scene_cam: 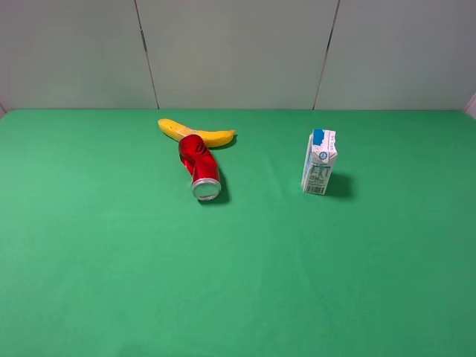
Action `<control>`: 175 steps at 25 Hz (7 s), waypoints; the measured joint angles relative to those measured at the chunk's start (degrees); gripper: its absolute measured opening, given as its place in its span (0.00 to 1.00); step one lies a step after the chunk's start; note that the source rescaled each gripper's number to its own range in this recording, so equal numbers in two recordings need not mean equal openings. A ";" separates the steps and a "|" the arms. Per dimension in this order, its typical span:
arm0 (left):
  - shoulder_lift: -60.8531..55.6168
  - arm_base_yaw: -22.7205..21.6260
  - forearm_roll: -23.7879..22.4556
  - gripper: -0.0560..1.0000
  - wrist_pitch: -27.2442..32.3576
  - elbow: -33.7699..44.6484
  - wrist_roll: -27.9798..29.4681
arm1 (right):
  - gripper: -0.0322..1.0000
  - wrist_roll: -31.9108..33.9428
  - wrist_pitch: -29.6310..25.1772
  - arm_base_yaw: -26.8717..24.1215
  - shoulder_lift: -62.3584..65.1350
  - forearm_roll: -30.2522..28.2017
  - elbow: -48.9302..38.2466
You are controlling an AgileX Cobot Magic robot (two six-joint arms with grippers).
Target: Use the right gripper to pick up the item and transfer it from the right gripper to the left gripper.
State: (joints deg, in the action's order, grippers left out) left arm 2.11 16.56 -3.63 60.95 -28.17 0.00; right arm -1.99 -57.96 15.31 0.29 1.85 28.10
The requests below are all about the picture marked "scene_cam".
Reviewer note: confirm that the white blue milk carton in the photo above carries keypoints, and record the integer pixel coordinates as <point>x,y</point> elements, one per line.
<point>321,154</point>

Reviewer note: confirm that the crushed red soda can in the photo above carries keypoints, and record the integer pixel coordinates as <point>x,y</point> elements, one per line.
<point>202,166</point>

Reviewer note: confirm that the yellow banana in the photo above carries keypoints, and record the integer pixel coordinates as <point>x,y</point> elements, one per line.
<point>177,131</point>

